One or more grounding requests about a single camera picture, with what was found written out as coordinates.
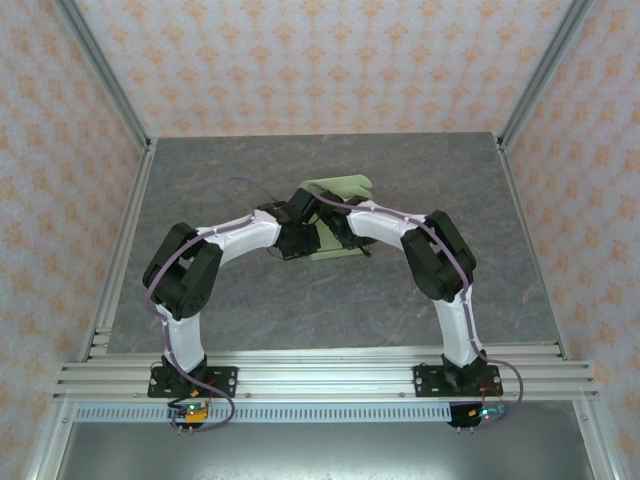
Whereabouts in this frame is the aluminium table side rail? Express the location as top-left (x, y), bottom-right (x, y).
top-left (496, 138), bottom-right (572, 361)
top-left (77, 138), bottom-right (159, 362)

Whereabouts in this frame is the grey slotted cable duct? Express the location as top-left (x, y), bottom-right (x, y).
top-left (73, 402), bottom-right (454, 424)

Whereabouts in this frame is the grey metal shelf sheet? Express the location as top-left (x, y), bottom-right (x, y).
top-left (54, 419), bottom-right (591, 480)

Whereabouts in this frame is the aluminium corner post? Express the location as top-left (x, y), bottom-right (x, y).
top-left (52, 0), bottom-right (156, 151)
top-left (496, 0), bottom-right (597, 151)

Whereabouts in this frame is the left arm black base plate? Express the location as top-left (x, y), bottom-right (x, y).
top-left (146, 364), bottom-right (240, 400)

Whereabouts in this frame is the aluminium frame leg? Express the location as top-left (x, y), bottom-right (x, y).
top-left (27, 399), bottom-right (76, 480)
top-left (572, 399), bottom-right (619, 480)

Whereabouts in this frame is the aluminium mounting beam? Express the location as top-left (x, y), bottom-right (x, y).
top-left (52, 349), bottom-right (601, 402)

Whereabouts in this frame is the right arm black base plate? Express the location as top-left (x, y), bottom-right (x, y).
top-left (413, 363), bottom-right (503, 400)

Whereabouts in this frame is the pale green paper box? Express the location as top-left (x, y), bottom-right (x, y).
top-left (299, 172), bottom-right (375, 262)

